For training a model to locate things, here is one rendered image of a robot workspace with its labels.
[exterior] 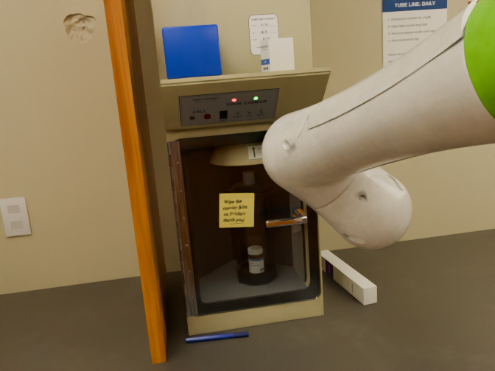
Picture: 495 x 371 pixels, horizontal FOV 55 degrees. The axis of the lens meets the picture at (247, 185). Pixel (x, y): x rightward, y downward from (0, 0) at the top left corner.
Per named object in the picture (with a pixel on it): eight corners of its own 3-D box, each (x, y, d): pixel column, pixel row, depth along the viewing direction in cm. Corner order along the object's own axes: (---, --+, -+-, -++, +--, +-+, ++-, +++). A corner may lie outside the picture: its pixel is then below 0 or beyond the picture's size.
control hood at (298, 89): (164, 129, 99) (158, 80, 97) (316, 115, 103) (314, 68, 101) (163, 135, 88) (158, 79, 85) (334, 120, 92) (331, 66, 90)
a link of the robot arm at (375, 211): (390, 277, 63) (444, 212, 63) (321, 221, 60) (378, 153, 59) (350, 242, 77) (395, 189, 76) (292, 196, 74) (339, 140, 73)
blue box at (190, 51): (167, 79, 96) (161, 32, 94) (216, 76, 97) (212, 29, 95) (167, 79, 86) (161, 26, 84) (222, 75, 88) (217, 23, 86)
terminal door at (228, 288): (189, 316, 108) (170, 139, 99) (320, 297, 112) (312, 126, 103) (190, 317, 107) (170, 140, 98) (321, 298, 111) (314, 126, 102)
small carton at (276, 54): (261, 72, 96) (259, 41, 95) (285, 71, 97) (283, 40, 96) (270, 71, 91) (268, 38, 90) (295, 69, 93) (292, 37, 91)
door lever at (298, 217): (261, 224, 105) (261, 212, 105) (303, 218, 107) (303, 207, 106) (267, 231, 100) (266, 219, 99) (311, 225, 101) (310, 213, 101)
